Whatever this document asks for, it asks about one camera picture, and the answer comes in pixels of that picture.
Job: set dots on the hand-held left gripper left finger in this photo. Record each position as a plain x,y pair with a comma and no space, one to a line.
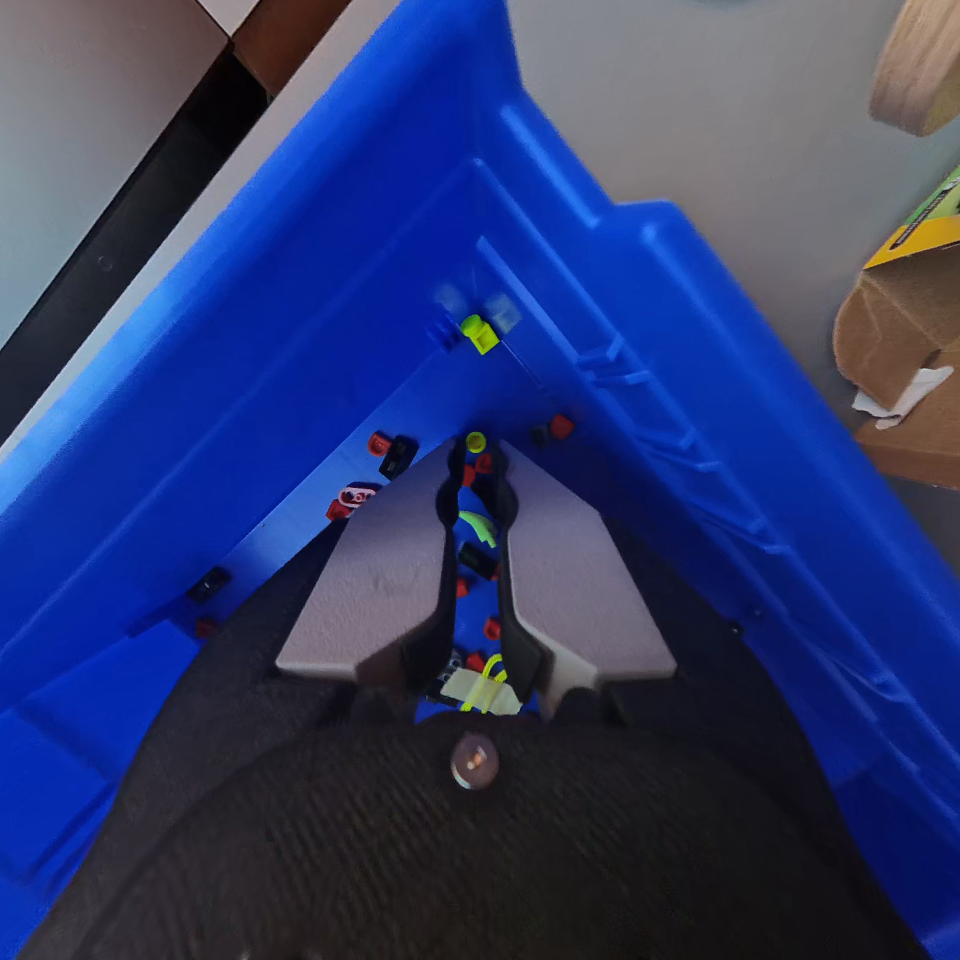
367,585

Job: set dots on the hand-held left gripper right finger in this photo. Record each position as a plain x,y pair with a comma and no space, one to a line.
585,592

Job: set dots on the lime round lego stud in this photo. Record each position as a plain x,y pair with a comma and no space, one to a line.
472,326
475,441

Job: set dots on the lime square lego brick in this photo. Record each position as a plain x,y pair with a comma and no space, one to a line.
487,342

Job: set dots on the blue plastic bin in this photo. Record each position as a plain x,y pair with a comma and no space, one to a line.
300,300

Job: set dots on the lime curved lego piece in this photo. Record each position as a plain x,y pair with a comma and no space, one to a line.
476,521

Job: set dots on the scattered red lego pieces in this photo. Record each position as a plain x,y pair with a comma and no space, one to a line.
561,427

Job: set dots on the printed cardboard lego box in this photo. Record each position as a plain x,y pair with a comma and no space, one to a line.
892,330

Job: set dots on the white piece with lime band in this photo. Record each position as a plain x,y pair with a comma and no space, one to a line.
472,686

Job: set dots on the light wooden post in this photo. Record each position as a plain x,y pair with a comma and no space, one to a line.
922,67

